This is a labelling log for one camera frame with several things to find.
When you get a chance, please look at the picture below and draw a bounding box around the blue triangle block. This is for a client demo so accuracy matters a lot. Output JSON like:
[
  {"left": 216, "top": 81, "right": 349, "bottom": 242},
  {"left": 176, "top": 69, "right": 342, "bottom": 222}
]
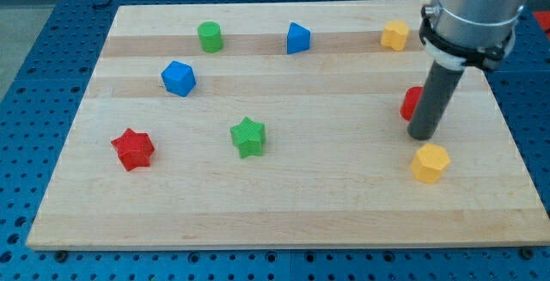
[{"left": 286, "top": 22, "right": 311, "bottom": 54}]

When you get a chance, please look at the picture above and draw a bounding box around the yellow heart block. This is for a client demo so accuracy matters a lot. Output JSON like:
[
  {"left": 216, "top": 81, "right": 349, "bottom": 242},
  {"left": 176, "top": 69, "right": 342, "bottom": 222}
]
[{"left": 381, "top": 21, "right": 410, "bottom": 52}]

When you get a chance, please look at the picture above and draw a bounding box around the red cylinder block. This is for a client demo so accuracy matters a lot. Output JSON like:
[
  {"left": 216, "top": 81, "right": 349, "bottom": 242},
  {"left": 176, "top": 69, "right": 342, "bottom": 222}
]
[{"left": 400, "top": 86, "right": 423, "bottom": 121}]

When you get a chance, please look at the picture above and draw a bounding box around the red star block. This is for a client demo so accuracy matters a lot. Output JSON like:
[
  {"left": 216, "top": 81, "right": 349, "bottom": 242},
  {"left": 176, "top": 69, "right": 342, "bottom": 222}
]
[{"left": 111, "top": 128, "right": 155, "bottom": 171}]

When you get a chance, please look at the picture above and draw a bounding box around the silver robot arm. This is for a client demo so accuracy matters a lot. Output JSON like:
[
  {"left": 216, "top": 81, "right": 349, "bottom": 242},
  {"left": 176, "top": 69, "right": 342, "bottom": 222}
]
[{"left": 419, "top": 0, "right": 527, "bottom": 73}]

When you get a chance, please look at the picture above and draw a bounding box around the blue cube block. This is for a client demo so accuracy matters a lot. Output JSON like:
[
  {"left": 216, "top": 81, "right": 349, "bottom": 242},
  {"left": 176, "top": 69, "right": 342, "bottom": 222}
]
[{"left": 161, "top": 61, "right": 196, "bottom": 97}]

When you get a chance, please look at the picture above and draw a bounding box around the green star block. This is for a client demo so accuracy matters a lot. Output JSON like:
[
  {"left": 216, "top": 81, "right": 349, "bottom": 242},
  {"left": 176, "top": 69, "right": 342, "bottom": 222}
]
[{"left": 229, "top": 117, "right": 266, "bottom": 159}]

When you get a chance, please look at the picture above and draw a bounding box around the yellow hexagon block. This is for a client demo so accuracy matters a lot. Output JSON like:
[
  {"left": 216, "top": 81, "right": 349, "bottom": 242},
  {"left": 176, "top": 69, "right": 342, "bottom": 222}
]
[{"left": 410, "top": 143, "right": 451, "bottom": 184}]

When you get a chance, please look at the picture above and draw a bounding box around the wooden board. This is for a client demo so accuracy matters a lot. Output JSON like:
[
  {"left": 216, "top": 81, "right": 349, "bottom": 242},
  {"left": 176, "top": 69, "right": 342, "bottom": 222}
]
[{"left": 27, "top": 0, "right": 549, "bottom": 251}]

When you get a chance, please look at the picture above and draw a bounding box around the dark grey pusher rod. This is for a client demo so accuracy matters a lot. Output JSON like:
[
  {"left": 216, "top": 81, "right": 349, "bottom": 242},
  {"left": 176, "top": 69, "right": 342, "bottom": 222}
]
[{"left": 407, "top": 61, "right": 464, "bottom": 141}]

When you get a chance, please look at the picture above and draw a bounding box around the green cylinder block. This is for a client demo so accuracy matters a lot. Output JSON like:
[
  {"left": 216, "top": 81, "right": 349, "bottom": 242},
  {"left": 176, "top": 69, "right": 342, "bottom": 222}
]
[{"left": 198, "top": 21, "right": 223, "bottom": 53}]

